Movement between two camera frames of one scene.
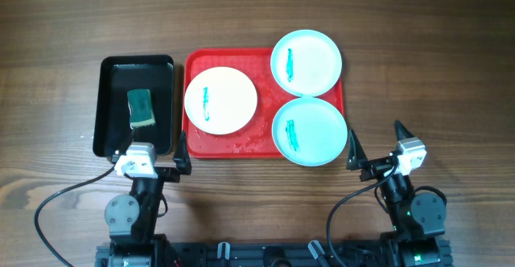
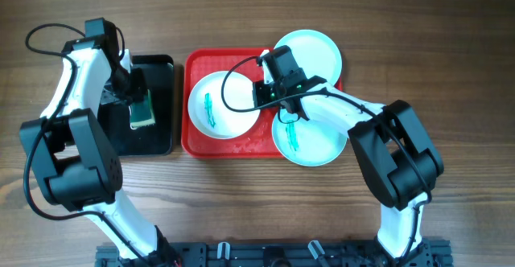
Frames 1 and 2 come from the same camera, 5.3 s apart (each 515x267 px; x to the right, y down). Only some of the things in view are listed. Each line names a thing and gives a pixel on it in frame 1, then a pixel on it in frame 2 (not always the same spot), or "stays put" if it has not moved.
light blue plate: (310, 131) stays put
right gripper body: (374, 170) to (265, 95)
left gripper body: (169, 174) to (133, 90)
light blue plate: (306, 63) stays put
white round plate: (220, 100) stays put
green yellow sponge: (140, 108) stays put
